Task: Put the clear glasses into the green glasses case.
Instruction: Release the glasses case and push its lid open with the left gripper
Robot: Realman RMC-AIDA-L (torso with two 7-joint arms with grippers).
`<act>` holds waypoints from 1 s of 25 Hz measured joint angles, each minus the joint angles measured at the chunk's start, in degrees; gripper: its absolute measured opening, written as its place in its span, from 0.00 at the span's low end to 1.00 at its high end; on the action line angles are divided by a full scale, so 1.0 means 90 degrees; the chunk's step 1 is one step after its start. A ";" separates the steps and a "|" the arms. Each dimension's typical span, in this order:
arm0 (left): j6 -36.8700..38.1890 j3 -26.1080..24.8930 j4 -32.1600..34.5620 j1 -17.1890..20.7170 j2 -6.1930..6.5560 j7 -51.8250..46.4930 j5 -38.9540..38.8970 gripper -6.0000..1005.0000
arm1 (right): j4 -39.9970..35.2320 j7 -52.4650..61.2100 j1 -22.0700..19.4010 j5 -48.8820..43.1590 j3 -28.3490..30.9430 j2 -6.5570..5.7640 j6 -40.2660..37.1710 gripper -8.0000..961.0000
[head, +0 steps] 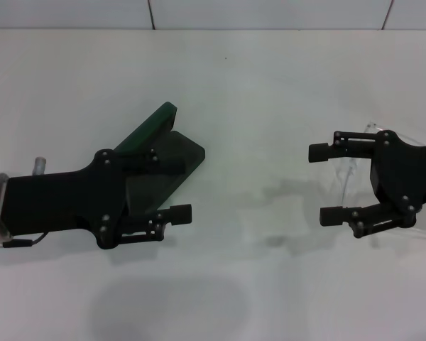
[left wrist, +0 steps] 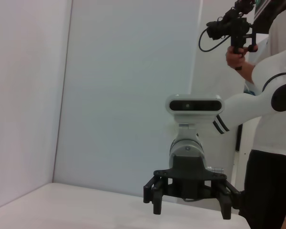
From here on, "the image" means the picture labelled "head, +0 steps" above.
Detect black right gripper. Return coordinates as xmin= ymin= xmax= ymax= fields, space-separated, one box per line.
xmin=308 ymin=129 xmax=426 ymax=239

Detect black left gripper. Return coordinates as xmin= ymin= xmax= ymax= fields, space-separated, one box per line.
xmin=1 ymin=148 xmax=129 ymax=250

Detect green glasses case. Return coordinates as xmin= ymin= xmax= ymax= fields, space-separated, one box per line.
xmin=113 ymin=101 xmax=206 ymax=216

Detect clear plastic glasses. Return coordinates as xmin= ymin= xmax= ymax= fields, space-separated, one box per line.
xmin=328 ymin=120 xmax=426 ymax=249

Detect silver left wrist stub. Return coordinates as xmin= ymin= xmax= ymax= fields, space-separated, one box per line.
xmin=33 ymin=155 xmax=48 ymax=175

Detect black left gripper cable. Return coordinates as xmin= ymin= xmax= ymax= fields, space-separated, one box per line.
xmin=0 ymin=231 xmax=53 ymax=253

